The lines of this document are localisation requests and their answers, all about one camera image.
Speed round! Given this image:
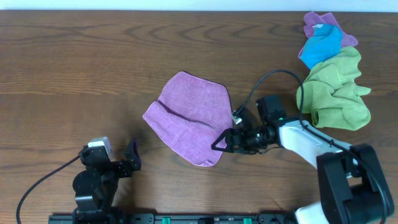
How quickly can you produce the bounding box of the purple microfiber cloth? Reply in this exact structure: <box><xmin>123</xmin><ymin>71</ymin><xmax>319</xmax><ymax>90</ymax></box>
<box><xmin>142</xmin><ymin>72</ymin><xmax>233</xmax><ymax>167</ymax></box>

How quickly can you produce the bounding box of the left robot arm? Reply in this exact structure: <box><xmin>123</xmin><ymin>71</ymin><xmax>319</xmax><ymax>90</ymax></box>
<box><xmin>72</xmin><ymin>137</ymin><xmax>141</xmax><ymax>224</ymax></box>

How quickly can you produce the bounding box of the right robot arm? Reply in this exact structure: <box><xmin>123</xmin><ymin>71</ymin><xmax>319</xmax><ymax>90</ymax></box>
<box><xmin>211</xmin><ymin>117</ymin><xmax>395</xmax><ymax>223</ymax></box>

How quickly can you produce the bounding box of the green microfiber cloth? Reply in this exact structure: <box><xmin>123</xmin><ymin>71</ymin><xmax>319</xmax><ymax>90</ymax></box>
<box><xmin>296</xmin><ymin>46</ymin><xmax>371</xmax><ymax>131</ymax></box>

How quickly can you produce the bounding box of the blue microfiber cloth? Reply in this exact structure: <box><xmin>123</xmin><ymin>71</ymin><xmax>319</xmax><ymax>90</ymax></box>
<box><xmin>299</xmin><ymin>24</ymin><xmax>343</xmax><ymax>70</ymax></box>

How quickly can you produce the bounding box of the purple cloth under pile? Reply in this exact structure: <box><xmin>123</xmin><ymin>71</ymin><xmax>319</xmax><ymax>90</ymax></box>
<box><xmin>298</xmin><ymin>12</ymin><xmax>358</xmax><ymax>58</ymax></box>

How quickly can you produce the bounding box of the right black cable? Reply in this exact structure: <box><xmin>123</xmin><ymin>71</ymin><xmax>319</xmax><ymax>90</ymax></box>
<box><xmin>232</xmin><ymin>69</ymin><xmax>389</xmax><ymax>224</ymax></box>

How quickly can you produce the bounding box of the black cable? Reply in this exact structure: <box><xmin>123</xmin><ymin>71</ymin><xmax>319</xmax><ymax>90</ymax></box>
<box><xmin>232</xmin><ymin>69</ymin><xmax>389</xmax><ymax>224</ymax></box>
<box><xmin>16</xmin><ymin>155</ymin><xmax>82</xmax><ymax>224</ymax></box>

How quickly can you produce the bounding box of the left black cable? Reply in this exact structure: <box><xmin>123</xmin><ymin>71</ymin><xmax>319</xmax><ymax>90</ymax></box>
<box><xmin>16</xmin><ymin>155</ymin><xmax>82</xmax><ymax>224</ymax></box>

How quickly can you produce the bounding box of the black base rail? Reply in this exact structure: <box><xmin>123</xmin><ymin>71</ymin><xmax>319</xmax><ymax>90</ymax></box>
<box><xmin>48</xmin><ymin>213</ymin><xmax>298</xmax><ymax>224</ymax></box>

